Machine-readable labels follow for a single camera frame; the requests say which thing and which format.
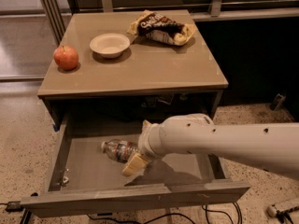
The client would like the black power adapter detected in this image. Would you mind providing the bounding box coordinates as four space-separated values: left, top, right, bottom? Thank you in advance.
6 201 23 212

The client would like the clear plastic water bottle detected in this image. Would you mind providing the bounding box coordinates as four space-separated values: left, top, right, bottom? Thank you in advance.
101 139 138 163

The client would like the white power strip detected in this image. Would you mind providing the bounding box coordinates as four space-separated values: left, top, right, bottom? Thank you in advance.
266 198 299 217

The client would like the black cable on floor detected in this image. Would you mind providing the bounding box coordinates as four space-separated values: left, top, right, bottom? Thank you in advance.
86 201 244 224

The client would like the grey cabinet with counter top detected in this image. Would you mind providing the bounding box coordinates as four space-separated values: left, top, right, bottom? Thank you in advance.
37 10 228 124

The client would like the red apple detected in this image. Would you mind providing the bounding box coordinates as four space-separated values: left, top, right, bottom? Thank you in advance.
53 46 78 70

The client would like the brown chip bag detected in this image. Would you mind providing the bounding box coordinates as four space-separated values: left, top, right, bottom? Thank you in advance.
127 10 195 46

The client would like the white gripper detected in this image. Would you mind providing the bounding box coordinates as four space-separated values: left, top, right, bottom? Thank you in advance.
121 119 164 176

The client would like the white paper bowl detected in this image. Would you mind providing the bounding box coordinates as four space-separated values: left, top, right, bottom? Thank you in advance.
90 33 130 59

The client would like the small dark device on floor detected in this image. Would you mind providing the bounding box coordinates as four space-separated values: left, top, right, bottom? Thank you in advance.
270 93 286 111

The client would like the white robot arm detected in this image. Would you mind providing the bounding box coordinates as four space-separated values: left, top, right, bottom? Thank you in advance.
122 114 299 180

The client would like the open grey top drawer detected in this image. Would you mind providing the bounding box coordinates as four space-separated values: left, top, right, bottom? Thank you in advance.
21 111 249 217

